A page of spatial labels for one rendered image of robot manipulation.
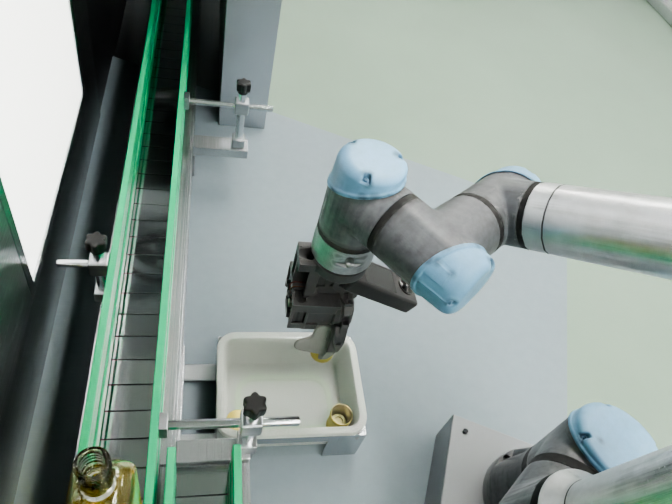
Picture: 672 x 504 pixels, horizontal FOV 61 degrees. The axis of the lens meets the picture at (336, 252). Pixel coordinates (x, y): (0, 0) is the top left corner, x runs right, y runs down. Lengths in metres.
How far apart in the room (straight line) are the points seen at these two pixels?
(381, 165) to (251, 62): 0.80
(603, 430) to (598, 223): 0.28
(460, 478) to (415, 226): 0.47
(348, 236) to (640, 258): 0.28
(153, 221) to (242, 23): 0.49
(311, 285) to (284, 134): 0.78
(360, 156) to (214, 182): 0.74
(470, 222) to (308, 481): 0.52
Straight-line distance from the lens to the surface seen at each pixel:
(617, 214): 0.59
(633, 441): 0.79
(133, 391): 0.84
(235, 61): 1.33
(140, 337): 0.88
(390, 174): 0.57
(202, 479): 0.79
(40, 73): 0.84
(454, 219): 0.58
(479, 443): 0.96
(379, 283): 0.72
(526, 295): 1.29
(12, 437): 0.90
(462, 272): 0.54
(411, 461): 0.99
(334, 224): 0.61
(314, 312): 0.72
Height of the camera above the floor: 1.63
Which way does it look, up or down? 48 degrees down
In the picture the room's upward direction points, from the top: 18 degrees clockwise
